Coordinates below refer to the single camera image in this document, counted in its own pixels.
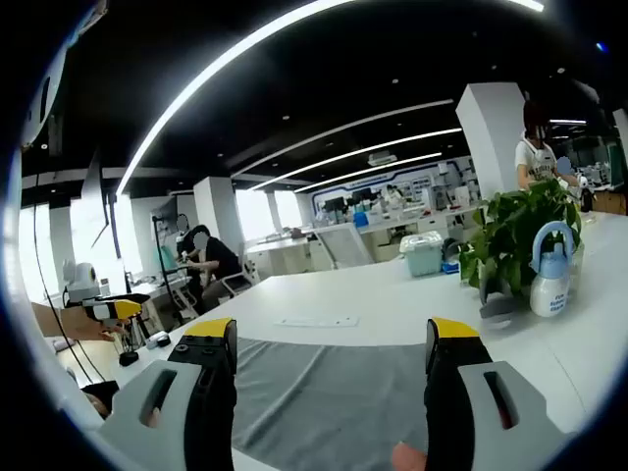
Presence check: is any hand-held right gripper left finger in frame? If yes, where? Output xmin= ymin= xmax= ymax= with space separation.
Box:
xmin=100 ymin=317 xmax=239 ymax=471

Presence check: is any green potted plant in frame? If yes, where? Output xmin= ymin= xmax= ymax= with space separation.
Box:
xmin=458 ymin=179 xmax=586 ymax=296

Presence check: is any flat white strip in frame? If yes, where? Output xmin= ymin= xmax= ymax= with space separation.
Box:
xmin=273 ymin=316 xmax=360 ymax=329

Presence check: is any black metal rack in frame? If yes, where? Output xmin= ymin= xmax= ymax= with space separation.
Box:
xmin=150 ymin=213 xmax=198 ymax=326

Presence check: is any white office chair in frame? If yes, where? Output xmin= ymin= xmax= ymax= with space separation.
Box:
xmin=215 ymin=242 xmax=262 ymax=298

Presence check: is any long ceiling light strip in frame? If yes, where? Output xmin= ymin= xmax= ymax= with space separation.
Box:
xmin=115 ymin=0 xmax=355 ymax=197

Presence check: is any green storage box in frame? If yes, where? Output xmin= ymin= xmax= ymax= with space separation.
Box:
xmin=397 ymin=230 xmax=445 ymax=278

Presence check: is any white table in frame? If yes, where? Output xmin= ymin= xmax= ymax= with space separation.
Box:
xmin=100 ymin=210 xmax=625 ymax=471

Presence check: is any blue and white spray bottle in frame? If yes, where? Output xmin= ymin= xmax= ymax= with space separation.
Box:
xmin=528 ymin=220 xmax=576 ymax=318

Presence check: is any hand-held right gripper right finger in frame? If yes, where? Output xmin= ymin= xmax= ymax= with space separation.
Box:
xmin=424 ymin=317 xmax=580 ymax=471

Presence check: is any white mesh chair back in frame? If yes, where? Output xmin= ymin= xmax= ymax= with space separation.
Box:
xmin=312 ymin=223 xmax=373 ymax=271

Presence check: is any person's right hand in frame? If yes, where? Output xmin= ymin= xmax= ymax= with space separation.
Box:
xmin=392 ymin=443 xmax=428 ymax=471

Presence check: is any grey towel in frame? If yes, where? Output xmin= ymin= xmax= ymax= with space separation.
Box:
xmin=230 ymin=337 xmax=443 ymax=471

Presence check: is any long white counter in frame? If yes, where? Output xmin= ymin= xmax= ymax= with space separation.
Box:
xmin=244 ymin=205 xmax=488 ymax=277

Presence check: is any person's left hand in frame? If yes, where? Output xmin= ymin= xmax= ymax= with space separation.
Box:
xmin=62 ymin=307 xmax=118 ymax=343

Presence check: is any black cable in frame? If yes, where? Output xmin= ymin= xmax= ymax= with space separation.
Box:
xmin=32 ymin=174 xmax=105 ymax=385

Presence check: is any person's white coat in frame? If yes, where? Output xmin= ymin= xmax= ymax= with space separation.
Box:
xmin=29 ymin=338 xmax=115 ymax=443

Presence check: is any person's black shirt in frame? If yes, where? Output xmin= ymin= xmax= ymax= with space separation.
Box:
xmin=79 ymin=381 xmax=121 ymax=419

